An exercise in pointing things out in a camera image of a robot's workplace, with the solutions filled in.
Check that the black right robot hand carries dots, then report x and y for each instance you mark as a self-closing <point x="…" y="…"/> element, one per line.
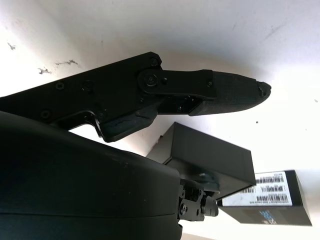
<point x="75" y="180"/>

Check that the black RealSense box lid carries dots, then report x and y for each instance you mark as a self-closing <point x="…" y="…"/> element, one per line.
<point x="275" y="215"/>

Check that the black camera box base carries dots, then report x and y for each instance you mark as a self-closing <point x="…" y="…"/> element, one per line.
<point x="212" y="155"/>

